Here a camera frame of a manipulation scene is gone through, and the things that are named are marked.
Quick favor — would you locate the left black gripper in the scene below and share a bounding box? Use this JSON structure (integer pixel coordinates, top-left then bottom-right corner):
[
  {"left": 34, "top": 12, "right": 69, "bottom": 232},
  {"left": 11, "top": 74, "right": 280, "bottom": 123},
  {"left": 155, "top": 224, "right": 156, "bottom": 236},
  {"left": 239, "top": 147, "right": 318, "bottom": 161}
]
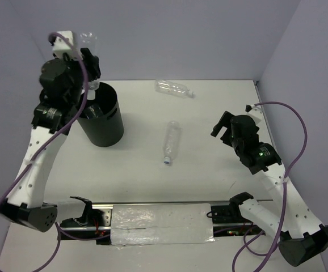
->
[{"left": 54, "top": 48, "right": 103, "bottom": 107}]

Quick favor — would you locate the crushed clear bottle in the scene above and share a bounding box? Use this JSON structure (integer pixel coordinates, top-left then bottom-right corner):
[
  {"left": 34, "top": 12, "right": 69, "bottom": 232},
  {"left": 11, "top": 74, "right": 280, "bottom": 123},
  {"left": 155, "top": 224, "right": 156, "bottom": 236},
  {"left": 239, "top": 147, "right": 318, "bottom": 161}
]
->
[{"left": 79, "top": 32, "right": 101, "bottom": 100}]

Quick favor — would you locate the clear bottle blue cap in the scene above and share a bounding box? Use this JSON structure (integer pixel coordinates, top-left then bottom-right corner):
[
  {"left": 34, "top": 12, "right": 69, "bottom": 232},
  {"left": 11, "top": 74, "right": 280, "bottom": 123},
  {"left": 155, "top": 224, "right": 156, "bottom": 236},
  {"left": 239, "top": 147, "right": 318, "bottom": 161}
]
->
[{"left": 163, "top": 121, "right": 182, "bottom": 165}]

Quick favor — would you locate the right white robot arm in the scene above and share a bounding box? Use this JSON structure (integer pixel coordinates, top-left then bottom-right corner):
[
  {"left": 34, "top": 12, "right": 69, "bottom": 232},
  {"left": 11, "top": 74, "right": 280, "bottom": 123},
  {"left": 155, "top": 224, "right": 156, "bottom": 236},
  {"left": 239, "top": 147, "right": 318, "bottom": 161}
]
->
[{"left": 211, "top": 111, "right": 328, "bottom": 267}]

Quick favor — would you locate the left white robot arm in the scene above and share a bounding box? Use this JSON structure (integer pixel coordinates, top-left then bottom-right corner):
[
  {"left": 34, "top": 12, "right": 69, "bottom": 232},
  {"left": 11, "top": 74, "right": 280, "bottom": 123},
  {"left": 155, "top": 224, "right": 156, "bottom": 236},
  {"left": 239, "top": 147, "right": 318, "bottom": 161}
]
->
[{"left": 0, "top": 48, "right": 101, "bottom": 232}]

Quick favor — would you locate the black round bin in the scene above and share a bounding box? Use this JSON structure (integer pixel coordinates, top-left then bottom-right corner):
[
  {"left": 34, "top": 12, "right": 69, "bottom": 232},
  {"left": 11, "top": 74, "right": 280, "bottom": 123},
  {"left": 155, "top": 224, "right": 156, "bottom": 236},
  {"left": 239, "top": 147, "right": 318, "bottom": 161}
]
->
[{"left": 78, "top": 82, "right": 124, "bottom": 147}]

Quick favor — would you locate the silver foil tape panel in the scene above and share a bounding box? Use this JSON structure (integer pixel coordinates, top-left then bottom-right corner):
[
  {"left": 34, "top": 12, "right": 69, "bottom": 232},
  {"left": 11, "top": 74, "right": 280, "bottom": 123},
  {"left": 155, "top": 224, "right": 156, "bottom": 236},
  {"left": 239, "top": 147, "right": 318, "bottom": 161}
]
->
[{"left": 111, "top": 203, "right": 215, "bottom": 245}]

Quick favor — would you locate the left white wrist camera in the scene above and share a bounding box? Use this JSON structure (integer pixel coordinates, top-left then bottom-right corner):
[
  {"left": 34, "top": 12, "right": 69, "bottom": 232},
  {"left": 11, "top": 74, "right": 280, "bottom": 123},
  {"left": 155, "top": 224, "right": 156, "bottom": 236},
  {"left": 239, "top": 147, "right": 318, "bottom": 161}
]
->
[{"left": 48, "top": 31, "right": 77, "bottom": 59}]

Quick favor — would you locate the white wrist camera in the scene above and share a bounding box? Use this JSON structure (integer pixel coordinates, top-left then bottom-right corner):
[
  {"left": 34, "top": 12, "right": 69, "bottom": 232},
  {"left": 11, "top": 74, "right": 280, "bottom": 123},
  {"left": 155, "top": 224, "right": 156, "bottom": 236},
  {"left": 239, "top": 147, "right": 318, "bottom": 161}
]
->
[
  {"left": 245, "top": 105, "right": 264, "bottom": 125},
  {"left": 48, "top": 31, "right": 77, "bottom": 59}
]

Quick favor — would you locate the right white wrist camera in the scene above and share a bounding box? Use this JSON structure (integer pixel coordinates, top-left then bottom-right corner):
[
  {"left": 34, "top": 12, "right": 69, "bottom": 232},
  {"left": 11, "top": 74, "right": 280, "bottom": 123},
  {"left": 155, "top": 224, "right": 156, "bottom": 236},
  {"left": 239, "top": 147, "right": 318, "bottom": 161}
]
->
[{"left": 245, "top": 105, "right": 264, "bottom": 125}]

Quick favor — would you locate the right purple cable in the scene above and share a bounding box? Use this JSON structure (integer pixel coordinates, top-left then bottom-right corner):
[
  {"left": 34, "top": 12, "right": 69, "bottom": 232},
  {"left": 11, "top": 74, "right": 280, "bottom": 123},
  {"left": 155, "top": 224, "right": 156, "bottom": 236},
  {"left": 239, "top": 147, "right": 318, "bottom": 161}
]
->
[{"left": 231, "top": 101, "right": 308, "bottom": 272}]

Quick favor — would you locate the black metal base rail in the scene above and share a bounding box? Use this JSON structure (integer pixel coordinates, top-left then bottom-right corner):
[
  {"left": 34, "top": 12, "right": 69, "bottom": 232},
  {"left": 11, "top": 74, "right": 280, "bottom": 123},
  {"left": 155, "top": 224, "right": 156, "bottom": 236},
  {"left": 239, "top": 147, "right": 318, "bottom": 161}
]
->
[{"left": 60, "top": 201, "right": 255, "bottom": 246}]

